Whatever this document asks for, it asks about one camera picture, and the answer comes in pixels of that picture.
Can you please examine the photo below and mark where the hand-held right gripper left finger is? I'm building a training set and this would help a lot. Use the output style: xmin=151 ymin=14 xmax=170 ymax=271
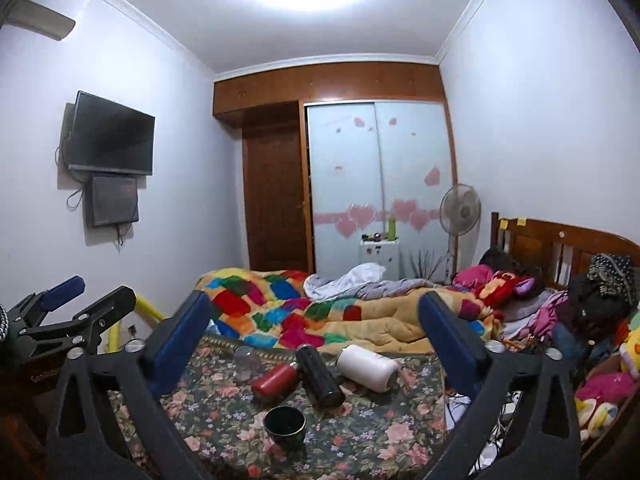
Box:
xmin=44 ymin=290 xmax=216 ymax=480

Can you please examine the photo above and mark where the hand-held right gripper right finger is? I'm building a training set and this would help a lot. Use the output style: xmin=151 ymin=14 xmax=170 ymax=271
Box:
xmin=417 ymin=290 xmax=583 ymax=480

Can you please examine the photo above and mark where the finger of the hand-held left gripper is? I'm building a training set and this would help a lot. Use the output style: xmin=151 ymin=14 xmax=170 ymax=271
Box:
xmin=7 ymin=275 xmax=87 ymax=332
xmin=20 ymin=285 xmax=138 ymax=357

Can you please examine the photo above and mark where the white cup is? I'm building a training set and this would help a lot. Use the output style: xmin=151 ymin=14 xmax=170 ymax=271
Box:
xmin=336 ymin=345 xmax=401 ymax=392

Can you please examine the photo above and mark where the red cup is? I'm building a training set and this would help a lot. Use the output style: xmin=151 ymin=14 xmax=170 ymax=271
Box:
xmin=250 ymin=362 xmax=299 ymax=409

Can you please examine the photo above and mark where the black cup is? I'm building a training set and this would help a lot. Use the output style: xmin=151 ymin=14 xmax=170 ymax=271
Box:
xmin=295 ymin=344 xmax=347 ymax=410

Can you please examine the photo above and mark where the dark green cup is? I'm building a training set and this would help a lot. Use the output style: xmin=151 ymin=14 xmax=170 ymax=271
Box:
xmin=263 ymin=406 xmax=307 ymax=448

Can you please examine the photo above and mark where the pink cloth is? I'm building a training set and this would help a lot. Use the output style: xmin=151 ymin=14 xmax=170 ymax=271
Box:
xmin=452 ymin=264 xmax=496 ymax=288

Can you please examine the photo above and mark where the red plush toy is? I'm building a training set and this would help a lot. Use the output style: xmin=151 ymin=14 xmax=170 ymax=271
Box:
xmin=472 ymin=270 xmax=538 ymax=308

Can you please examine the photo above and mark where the spiky potted plant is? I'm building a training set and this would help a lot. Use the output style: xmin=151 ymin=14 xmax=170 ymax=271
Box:
xmin=410 ymin=250 xmax=447 ymax=282

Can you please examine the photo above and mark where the floral tablecloth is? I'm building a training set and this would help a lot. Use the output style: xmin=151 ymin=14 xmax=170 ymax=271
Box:
xmin=107 ymin=335 xmax=448 ymax=480

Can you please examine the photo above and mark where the pink clothes pile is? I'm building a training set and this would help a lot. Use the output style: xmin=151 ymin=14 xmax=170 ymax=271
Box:
xmin=502 ymin=290 xmax=571 ymax=342

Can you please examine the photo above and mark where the colourful patchwork quilt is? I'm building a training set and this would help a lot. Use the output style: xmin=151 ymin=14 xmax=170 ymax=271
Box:
xmin=195 ymin=269 xmax=506 ymax=356

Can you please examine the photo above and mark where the white mini fridge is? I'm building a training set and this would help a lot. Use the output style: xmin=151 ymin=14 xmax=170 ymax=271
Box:
xmin=359 ymin=239 xmax=402 ymax=281

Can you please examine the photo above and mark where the grey bed sheet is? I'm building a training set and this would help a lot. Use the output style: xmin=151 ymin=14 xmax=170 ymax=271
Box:
xmin=303 ymin=262 xmax=451 ymax=303

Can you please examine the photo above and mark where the standing fan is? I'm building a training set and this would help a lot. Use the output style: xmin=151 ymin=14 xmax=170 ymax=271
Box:
xmin=439 ymin=183 xmax=482 ymax=281

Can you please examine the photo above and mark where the wooden headboard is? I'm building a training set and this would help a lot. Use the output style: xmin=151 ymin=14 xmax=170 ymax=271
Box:
xmin=490 ymin=211 xmax=640 ymax=293

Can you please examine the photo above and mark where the black clothes pile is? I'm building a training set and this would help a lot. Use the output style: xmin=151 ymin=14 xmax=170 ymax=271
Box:
xmin=567 ymin=272 xmax=638 ymax=333

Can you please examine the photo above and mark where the pink plush toy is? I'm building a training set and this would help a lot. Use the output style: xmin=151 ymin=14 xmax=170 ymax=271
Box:
xmin=575 ymin=370 xmax=636 ymax=406

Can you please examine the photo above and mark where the yellow white plush toy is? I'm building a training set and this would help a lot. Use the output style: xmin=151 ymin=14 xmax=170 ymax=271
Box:
xmin=575 ymin=397 xmax=619 ymax=441

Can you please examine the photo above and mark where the patterned scarf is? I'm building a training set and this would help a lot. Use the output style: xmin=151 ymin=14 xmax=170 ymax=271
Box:
xmin=587 ymin=254 xmax=636 ymax=296

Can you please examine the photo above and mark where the wooden wardrobe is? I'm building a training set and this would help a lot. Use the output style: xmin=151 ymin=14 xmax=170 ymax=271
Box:
xmin=212 ymin=61 xmax=458 ymax=281

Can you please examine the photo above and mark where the frosted sliding door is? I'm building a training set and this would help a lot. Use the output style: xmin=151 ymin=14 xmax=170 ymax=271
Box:
xmin=306 ymin=102 xmax=383 ymax=276
xmin=375 ymin=101 xmax=455 ymax=281

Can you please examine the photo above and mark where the white air conditioner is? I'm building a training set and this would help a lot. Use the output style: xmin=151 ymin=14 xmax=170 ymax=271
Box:
xmin=0 ymin=0 xmax=77 ymax=41

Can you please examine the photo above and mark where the yellow rail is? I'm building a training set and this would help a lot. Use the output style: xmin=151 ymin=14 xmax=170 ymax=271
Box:
xmin=102 ymin=294 xmax=167 ymax=356

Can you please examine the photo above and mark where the small wall monitor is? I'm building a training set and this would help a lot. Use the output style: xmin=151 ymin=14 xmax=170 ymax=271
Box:
xmin=85 ymin=175 xmax=140 ymax=228

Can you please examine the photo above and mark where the wall-mounted television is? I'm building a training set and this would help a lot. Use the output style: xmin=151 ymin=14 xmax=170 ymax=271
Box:
xmin=65 ymin=91 xmax=156 ymax=177

